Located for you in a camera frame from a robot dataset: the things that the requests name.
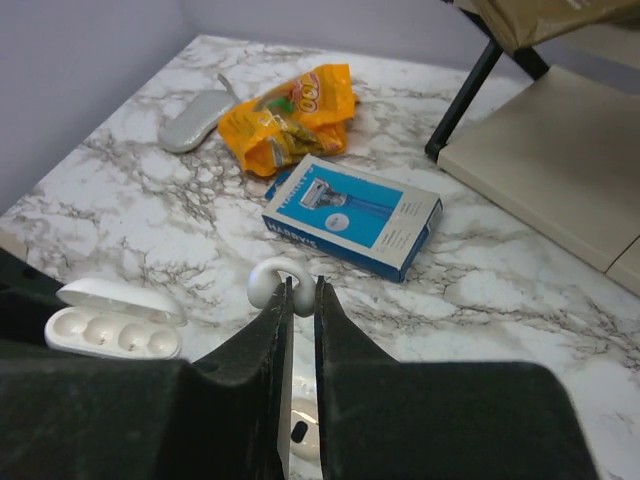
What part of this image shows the blue Harry's razor box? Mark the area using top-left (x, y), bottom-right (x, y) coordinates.
top-left (262, 155), bottom-right (443, 283)

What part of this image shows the orange candy bag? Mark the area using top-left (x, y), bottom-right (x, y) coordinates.
top-left (217, 64), bottom-right (359, 177)

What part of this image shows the blue gold chips bag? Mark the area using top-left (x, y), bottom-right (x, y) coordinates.
top-left (472, 0), bottom-right (639, 53)

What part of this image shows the beige small earbud case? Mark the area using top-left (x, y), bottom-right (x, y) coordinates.
top-left (290, 398), bottom-right (320, 465)

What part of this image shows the grey glitter pouch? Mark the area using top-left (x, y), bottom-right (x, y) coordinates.
top-left (158, 74), bottom-right (240, 154)

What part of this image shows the black beige shelf rack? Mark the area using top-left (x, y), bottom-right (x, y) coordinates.
top-left (425, 1), bottom-right (639, 291)

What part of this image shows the white clip earbud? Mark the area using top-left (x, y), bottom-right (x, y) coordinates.
top-left (247, 257), bottom-right (317, 318)

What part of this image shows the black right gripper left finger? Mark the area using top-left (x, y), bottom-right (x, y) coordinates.
top-left (0, 277), bottom-right (294, 480)

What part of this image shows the white earbud charging case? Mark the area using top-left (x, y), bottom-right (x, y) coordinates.
top-left (44, 278), bottom-right (186, 360)

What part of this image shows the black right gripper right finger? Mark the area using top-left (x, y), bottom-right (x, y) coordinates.
top-left (314, 280), bottom-right (599, 479)

